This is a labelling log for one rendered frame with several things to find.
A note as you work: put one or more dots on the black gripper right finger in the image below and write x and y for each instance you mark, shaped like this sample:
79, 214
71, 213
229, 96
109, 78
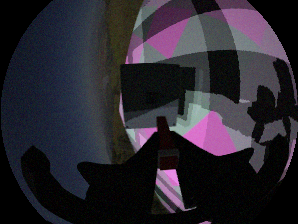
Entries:
197, 169

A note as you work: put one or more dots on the dark grey sloped panel with square hole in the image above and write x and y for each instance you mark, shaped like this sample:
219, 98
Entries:
149, 90

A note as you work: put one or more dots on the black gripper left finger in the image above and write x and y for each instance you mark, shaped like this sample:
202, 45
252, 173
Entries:
138, 174

